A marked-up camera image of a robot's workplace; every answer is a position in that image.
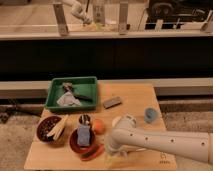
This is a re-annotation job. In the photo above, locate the dark handled brush tool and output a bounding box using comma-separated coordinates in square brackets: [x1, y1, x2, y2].
[62, 82, 92, 102]

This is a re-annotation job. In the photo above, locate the orange fruit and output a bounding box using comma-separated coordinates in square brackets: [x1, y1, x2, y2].
[92, 119, 105, 134]

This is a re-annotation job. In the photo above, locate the grey rectangular block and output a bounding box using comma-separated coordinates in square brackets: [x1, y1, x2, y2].
[103, 97, 122, 109]

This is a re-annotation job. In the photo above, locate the blue cup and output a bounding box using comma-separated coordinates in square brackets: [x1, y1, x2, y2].
[144, 108, 158, 124]

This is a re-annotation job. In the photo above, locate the green plastic tray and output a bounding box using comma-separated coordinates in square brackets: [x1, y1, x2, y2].
[45, 76, 98, 113]

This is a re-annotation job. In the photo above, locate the pale yellow banana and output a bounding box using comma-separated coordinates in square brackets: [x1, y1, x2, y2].
[47, 115, 68, 140]

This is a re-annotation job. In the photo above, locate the dark brown bowl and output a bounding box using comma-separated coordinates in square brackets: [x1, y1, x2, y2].
[36, 116, 61, 142]

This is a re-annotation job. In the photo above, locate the wooden board table mat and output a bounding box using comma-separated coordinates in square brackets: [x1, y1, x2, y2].
[24, 83, 176, 171]

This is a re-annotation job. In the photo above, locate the white plastic cup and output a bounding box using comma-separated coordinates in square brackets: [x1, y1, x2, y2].
[112, 116, 121, 127]

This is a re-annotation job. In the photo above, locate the blue sponge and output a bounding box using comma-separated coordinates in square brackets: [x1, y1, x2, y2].
[77, 125, 90, 147]

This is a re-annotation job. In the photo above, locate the red plate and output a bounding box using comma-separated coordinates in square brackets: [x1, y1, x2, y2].
[69, 130, 97, 155]

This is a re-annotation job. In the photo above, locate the crumpled light blue cloth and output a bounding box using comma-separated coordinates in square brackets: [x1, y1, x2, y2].
[57, 92, 81, 106]

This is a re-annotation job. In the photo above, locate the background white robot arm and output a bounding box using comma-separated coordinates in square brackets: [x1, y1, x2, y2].
[61, 0, 91, 25]

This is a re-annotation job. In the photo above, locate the dark cup with utensils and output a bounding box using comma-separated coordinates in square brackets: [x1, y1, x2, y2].
[79, 114, 91, 126]

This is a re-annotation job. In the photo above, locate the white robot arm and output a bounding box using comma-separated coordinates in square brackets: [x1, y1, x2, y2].
[105, 115, 213, 165]

